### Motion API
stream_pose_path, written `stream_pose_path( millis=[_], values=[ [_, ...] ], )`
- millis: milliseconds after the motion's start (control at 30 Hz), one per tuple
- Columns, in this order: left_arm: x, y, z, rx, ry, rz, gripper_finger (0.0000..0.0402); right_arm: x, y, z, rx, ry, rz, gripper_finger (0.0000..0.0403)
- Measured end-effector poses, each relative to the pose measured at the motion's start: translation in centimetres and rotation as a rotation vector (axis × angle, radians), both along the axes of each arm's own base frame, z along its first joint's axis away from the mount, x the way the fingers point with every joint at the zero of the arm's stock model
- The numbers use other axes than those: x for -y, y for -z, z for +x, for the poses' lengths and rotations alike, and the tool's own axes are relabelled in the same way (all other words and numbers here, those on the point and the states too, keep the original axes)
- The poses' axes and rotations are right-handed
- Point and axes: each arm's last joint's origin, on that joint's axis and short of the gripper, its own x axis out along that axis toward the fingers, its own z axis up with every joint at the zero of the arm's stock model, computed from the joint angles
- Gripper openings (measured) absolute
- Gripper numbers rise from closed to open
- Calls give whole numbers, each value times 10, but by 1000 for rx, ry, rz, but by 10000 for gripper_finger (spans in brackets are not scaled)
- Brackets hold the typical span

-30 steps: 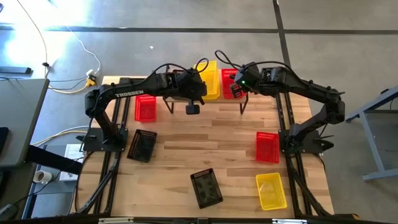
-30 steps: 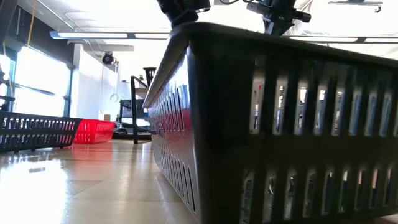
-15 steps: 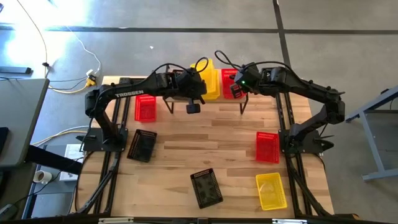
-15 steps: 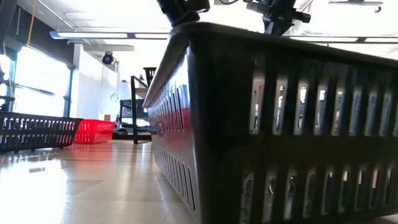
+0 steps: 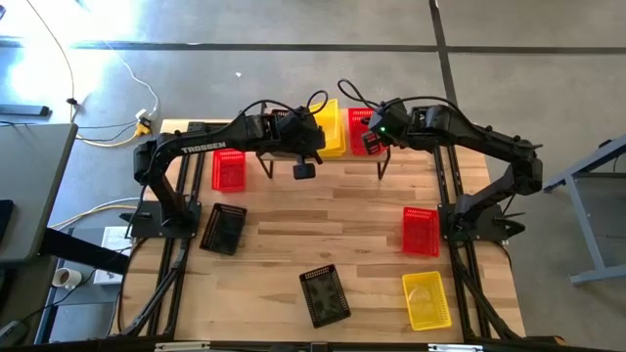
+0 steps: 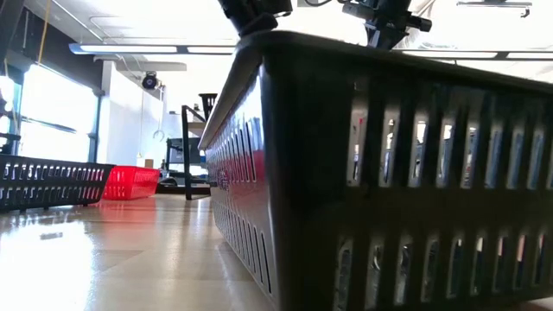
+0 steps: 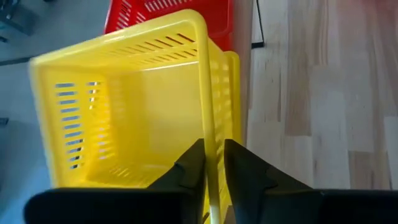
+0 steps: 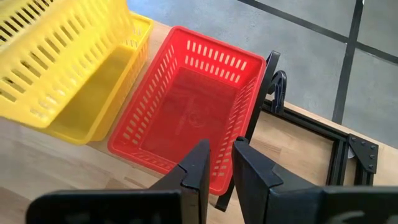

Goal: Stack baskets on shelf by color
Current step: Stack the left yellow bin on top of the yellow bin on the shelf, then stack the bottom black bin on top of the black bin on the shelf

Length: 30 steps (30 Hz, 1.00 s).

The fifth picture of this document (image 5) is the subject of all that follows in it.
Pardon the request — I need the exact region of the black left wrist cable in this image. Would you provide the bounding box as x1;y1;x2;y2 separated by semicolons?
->
229;89;330;123

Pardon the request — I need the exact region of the black device on desk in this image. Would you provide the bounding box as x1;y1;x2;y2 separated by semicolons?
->
0;198;15;245

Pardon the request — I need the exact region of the black desk beam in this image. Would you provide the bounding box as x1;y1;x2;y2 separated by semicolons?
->
38;227;131;276

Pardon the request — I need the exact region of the white paper box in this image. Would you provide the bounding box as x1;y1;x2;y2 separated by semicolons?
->
92;224;134;286

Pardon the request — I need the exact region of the grey desk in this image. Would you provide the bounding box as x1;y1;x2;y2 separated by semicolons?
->
0;121;79;268

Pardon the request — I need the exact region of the grey metal frame table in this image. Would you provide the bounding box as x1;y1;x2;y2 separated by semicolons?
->
539;135;626;286

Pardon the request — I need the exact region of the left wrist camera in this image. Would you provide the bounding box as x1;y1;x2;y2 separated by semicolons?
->
291;154;317;181

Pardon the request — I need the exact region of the black aluminium rig frame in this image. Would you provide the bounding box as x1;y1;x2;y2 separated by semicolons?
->
0;110;626;352

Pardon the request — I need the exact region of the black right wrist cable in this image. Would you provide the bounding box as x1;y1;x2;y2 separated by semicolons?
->
336;78;461;114

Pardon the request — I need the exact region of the white floor cable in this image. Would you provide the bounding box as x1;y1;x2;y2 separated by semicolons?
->
100;38;161;114

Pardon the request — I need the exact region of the thick yellow floor cable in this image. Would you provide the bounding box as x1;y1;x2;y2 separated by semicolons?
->
75;130;148;149

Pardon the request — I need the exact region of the red plastic mesh basket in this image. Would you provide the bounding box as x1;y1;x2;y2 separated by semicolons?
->
401;206;441;258
211;149;247;193
347;108;390;156

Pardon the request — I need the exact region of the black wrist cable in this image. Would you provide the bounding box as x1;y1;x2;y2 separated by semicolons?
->
229;89;330;123
336;78;461;114

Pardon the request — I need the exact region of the black floor bar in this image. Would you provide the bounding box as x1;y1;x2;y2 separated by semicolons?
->
0;103;52;117

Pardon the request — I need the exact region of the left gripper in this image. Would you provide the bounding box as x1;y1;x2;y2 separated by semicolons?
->
266;110;327;157

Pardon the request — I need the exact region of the silver metal bracket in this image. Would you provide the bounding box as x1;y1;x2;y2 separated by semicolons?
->
155;341;211;352
427;343;485;352

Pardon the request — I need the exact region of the white cup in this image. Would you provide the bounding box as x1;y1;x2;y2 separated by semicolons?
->
51;267;83;290

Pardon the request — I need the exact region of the wooden shelf with black legs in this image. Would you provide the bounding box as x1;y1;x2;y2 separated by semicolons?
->
255;102;392;181

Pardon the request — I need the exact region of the thin yellow floor cable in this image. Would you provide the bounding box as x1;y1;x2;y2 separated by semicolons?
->
24;0;77;123

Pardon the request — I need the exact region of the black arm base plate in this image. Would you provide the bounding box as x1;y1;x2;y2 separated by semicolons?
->
437;202;527;243
119;199;201;241

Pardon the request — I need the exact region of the yellow and white cable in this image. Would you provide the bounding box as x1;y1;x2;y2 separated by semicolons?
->
48;197;141;231

